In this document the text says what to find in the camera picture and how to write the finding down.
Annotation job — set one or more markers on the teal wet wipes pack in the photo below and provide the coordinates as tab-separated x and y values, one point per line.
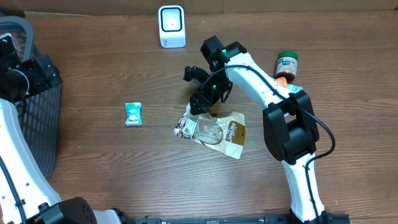
294	88

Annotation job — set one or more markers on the green tissue pack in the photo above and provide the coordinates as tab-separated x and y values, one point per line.
133	114

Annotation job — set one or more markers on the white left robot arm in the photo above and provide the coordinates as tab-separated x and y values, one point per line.
26	196

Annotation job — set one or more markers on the beige brown snack bag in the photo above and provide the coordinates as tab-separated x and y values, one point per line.
226	135

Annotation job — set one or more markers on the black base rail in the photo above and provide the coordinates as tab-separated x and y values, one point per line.
217	220

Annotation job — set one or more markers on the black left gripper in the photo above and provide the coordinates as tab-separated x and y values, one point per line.
50	73

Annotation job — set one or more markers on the white barcode scanner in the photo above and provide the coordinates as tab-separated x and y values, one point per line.
172	26

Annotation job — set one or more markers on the green lid seasoning jar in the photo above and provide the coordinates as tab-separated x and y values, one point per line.
286	65

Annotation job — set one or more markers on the grey plastic mesh basket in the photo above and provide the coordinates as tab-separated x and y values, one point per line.
39	115

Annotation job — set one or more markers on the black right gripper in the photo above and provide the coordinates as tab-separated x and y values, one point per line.
214	99

